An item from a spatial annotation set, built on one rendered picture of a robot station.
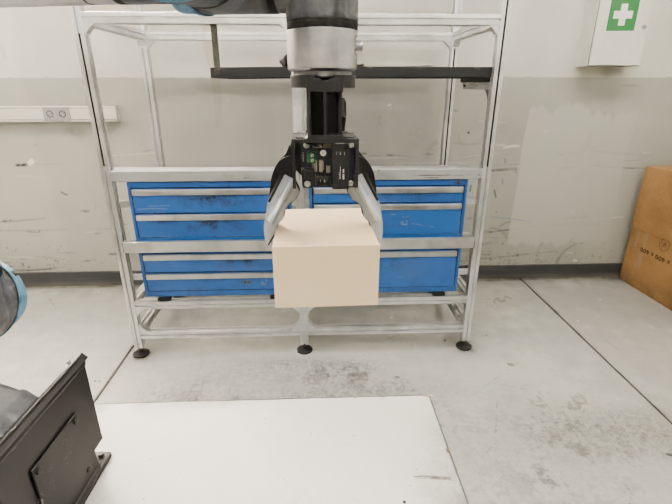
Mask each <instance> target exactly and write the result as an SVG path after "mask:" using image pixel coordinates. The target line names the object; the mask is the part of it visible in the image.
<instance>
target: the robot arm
mask: <svg viewBox="0 0 672 504"><path fill-rule="evenodd" d="M149 4H172V6H173V7H174V9H176V10H177V11H178V12H180V13H183V14H197V15H199V16H203V17H210V16H214V15H242V14H286V23H287V30H286V38H287V63H288V70H289V71H291V72H293V74H294V75H290V84H291V88H306V90H307V100H306V123H307V130H306V131H297V133H293V135H292V139H291V145H289V147H288V150H287V151H286V153H285V154H284V155H283V156H282V157H281V158H280V160H279V161H278V162H277V164H276V166H275V168H274V171H273V174H272V177H271V184H270V191H269V198H268V202H267V208H266V215H265V221H264V237H265V243H266V245H268V246H269V244H270V243H271V241H272V239H273V238H274V235H275V230H276V228H277V227H278V224H279V222H280V221H281V220H282V219H283V218H284V216H285V210H286V208H287V206H288V205H289V204H290V203H292V202H294V201H295V200H296V198H297V197H298V195H299V193H300V188H299V185H298V183H297V181H296V171H297V172H298V173H299V174H300V175H302V186H303V188H312V187H332V189H347V192H348V194H349V196H350V197H351V199H352V200H353V201H355V202H357V203H358V204H359V205H360V206H361V212H362V214H363V216H364V217H365V219H367V220H368V223H369V225H370V226H371V227H372V229H373V231H374V233H375V235H376V237H377V240H378V242H379V243H380V242H382V235H383V220H382V214H381V209H380V203H379V199H378V197H377V191H376V184H375V176H374V172H373V170H372V167H371V165H370V164H369V162H368V161H367V160H366V158H365V157H364V156H363V155H362V154H361V153H360V152H359V138H358V137H357V136H356V135H355V134H354V133H353V132H350V133H348V131H345V123H346V100H345V98H342V92H343V88H355V79H356V75H351V72H354V71H355V70H356V69H357V53H356V52H355V51H362V50H363V42H362V41H356V37H357V36H358V31H357V30H358V0H0V8H10V7H47V6H83V5H149ZM13 272H14V270H13V269H12V268H11V267H9V266H8V265H6V264H5V263H2V262H1V261H0V337H1V336H3V335H4V334H5V333H7V332H8V331H9V330H10V329H11V328H12V326H13V325H14V324H15V323H16V322H17V321H18V320H19V319H20V318H21V316H22V315H23V313H24V311H25V309H26V305H27V292H26V288H25V285H24V283H23V281H22V279H21V278H20V276H19V275H17V276H15V275H14V274H13ZM38 399H39V397H37V396H35V395H34V394H32V393H31V392H29V391H28V390H26V389H21V390H18V389H16V388H13V387H10V386H7V385H4V384H1V383H0V440H1V439H2V438H3V437H4V436H5V435H6V434H7V433H8V432H9V431H10V430H11V429H12V427H13V426H14V425H15V424H16V423H17V422H18V421H19V420H20V419H21V418H22V417H23V415H24V414H25V413H26V412H27V411H28V410H29V409H30V408H31V407H32V406H33V404H34V403H35V402H36V401H37V400H38Z"/></svg>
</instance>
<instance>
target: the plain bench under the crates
mask: <svg viewBox="0 0 672 504"><path fill-rule="evenodd" d="M94 405H95V409H96V413H97V417H98V421H99V425H100V429H101V434H102V440H101V441H100V443H99V444H98V446H97V448H96V449H95V452H100V451H103V452H111V454H112V457H111V459H110V460H109V462H108V464H107V466H106V467H105V469H104V471H103V473H102V474H101V476H100V478H99V479H98V481H97V483H96V485H95V486H94V488H93V490H92V492H91V493H90V495H89V497H88V499H87V500H86V502H85V504H469V502H468V500H467V497H466V494H465V491H464V489H463V486H462V483H461V480H460V478H459V475H458V472H457V469H456V466H455V464H454V461H453V458H452V455H451V453H450V450H449V447H448V444H447V442H446V439H445V436H444V433H443V431H442V428H441V425H440V422H439V420H438V417H437V414H436V411H435V409H434V406H433V403H432V400H431V397H429V396H424V395H395V396H358V397H321V398H284V399H247V400H210V401H173V402H136V403H99V404H94Z"/></svg>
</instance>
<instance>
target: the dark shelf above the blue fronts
mask: <svg viewBox="0 0 672 504"><path fill-rule="evenodd" d="M220 68H221V74H215V72H214V67H211V68H210V73H211V78H220V79H290V75H291V71H289V70H288V67H220ZM351 75H356V79H461V80H460V82H490V77H491V76H492V67H357V69H356V70H355V71H354V72H351Z"/></svg>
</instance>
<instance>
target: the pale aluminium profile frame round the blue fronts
mask: <svg viewBox="0 0 672 504"><path fill-rule="evenodd" d="M512 3H513V0H499V7H498V14H462V4H463V0H453V11H452V14H411V13H358V26H451V33H416V32H358V36H357V37H356V41H435V42H443V43H445V45H446V46H447V47H448V49H449V58H448V67H457V59H458V49H459V45H460V42H461V40H464V39H467V38H470V37H473V36H477V35H480V34H483V33H486V32H490V31H491V32H492V34H493V37H495V41H494V50H493V58H492V76H491V77H490V84H489V92H488V101H487V109H486V118H485V126H484V135H483V143H482V152H481V160H480V167H481V168H482V169H483V170H482V178H481V179H478V186H477V195H476V197H467V198H466V204H475V212H474V220H473V229H472V237H400V238H382V242H380V243H379V244H380V249H446V248H470V254H469V263H468V268H459V271H458V280H457V290H458V291H459V293H451V292H450V291H441V292H428V293H419V294H378V305H394V304H447V305H448V307H449V309H450V310H451V312H452V314H453V316H454V317H455V319H456V321H457V322H410V323H362V324H316V323H313V322H312V321H311V320H310V319H309V311H310V310H311V309H312V308H314V307H293V308H294V309H295V310H296V311H298V313H300V318H299V320H298V321H297V322H296V323H294V324H293V325H266V326H217V327H169V328H150V327H149V326H150V325H151V324H152V322H153V321H154V319H155V318H156V316H157V315H158V313H159V312H160V311H161V309H185V308H238V307H275V295H270V296H254V297H199V298H183V297H185V296H173V297H174V298H172V296H164V297H158V298H145V297H146V294H145V288H144V282H143V284H142V285H141V286H140V287H139V288H138V289H137V290H136V289H135V284H134V280H143V277H142V273H140V274H133V273H132V268H131V262H130V257H129V253H165V252H228V251H272V245H273V240H274V239H272V241H271V243H270V244H269V246H268V245H266V243H265V239H245V240H172V241H127V240H126V235H125V229H124V224H123V218H122V213H121V208H127V207H130V202H129V200H126V201H119V196H118V191H117V185H116V182H112V180H111V175H110V171H111V170H114V169H113V163H112V158H111V152H110V147H109V141H108V136H107V130H106V125H105V119H104V114H103V108H102V103H101V97H100V92H99V86H98V81H97V75H96V70H95V64H94V59H93V53H92V48H91V42H90V37H89V36H90V35H91V32H92V31H93V29H98V30H102V31H106V32H110V33H114V34H118V35H121V36H125V37H129V38H133V39H135V40H136V41H137V43H138V46H139V50H140V57H141V63H142V70H143V77H144V84H145V91H146V98H147V104H148V111H149V118H150V125H151V132H152V139H153V145H154V152H155V159H156V166H157V167H166V165H165V157H164V150H163V143H162V136H161V129H160V121H159V114H158V107H157V100H156V93H155V85H154V78H153V71H152V64H151V57H150V50H149V48H151V45H152V44H153V43H154V42H156V40H169V41H212V39H211V32H196V31H147V28H146V25H209V24H216V25H280V27H283V28H284V29H285V31H286V30H287V23H286V14H242V15H214V16H210V17H203V16H199V15H197V14H183V13H180V12H144V6H143V5H133V9H134V12H88V11H85V9H84V5H83V6H69V11H70V16H71V21H72V26H73V31H74V36H75V42H76V47H77V52H78V57H79V62H80V67H81V73H82V78H83V83H84V88H85V93H86V99H87V104H88V109H89V114H90V119H91V124H92V130H93V135H94V140H95V145H96V150H97V156H98V161H99V166H100V171H101V176H102V181H103V187H104V192H105V197H106V202H107V207H108V213H109V218H110V223H111V228H112V233H113V238H114V244H115V249H116V254H117V259H118V264H119V269H120V275H121V280H122V285H123V290H124V295H125V301H126V306H127V311H128V316H129V321H130V326H131V332H132V337H133V342H134V347H135V349H136V348H139V349H138V350H136V351H135V352H134V353H133V357H134V358H137V359H139V358H144V357H146V356H148V355H149V354H150V350H149V349H147V348H143V347H144V346H145V339H159V338H205V337H251V336H297V335H300V342H301V345H300V346H299V347H298V348H297V352H298V353H299V354H302V355H307V354H310V353H311V352H312V351H313V348H312V347H311V346H310V345H308V344H309V337H308V335H343V334H390V333H436V332H460V339H461V340H462V341H459V342H457V343H456V347H457V348H458V349H459V350H462V351H469V350H471V348H472V345H471V344H470V343H468V342H465V341H470V333H471V325H472V317H473V309H474V301H475V294H476V286H477V278H478V270H479V262H480V254H481V246H482V239H483V231H484V223H485V215H486V207H487V199H488V191H489V183H490V176H491V168H492V160H493V152H494V144H495V136H496V128H497V121H498V113H499V105H500V97H501V89H502V81H503V73H504V65H505V58H506V50H507V42H508V34H509V26H510V18H511V10H512ZM125 25H136V29H135V28H132V27H129V26H125ZM460 26H469V27H466V28H464V29H461V30H460ZM217 34H218V41H287V38H286V32H217ZM455 81H456V79H447V82H446V94H445V105H444V117H443V129H442V141H441V153H440V165H448V157H449V147H450V136H451V125H452V114H453V103H454V92H455ZM292 105H293V133H297V131H306V130H307V123H306V88H303V89H302V88H292ZM486 168H488V172H487V179H485V175H486ZM104 171H106V174H107V179H108V182H106V178H105V173H104ZM296 181H297V183H298V185H299V188H300V193H299V195H298V197H297V198H296V200H295V201H294V202H292V206H296V209H309V199H308V188H303V186H302V175H300V180H299V175H298V172H297V171H296ZM460 275H467V280H466V283H465V282H464V280H463V279H462V278H461V276H460ZM458 303H463V311H462V310H461V308H460V306H459V305H458ZM145 309H149V310H148V311H147V312H146V314H145V315H144V316H143V318H142V319H141V317H140V314H141V311H144V310H145Z"/></svg>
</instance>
